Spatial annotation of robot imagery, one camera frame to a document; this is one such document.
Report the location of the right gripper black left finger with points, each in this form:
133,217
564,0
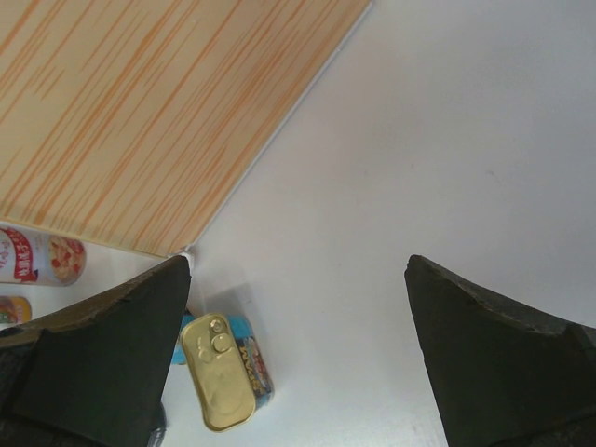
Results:
93,373

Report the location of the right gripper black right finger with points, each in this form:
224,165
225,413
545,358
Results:
502,373

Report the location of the white red tall can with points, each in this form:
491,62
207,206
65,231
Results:
36,258

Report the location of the wooden box counter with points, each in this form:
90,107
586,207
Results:
129,123

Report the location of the teal rectangular tin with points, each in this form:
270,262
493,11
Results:
178,356

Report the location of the orange tall can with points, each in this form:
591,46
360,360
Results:
14,310

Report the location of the blue rectangular spam tin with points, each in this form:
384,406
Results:
227,368

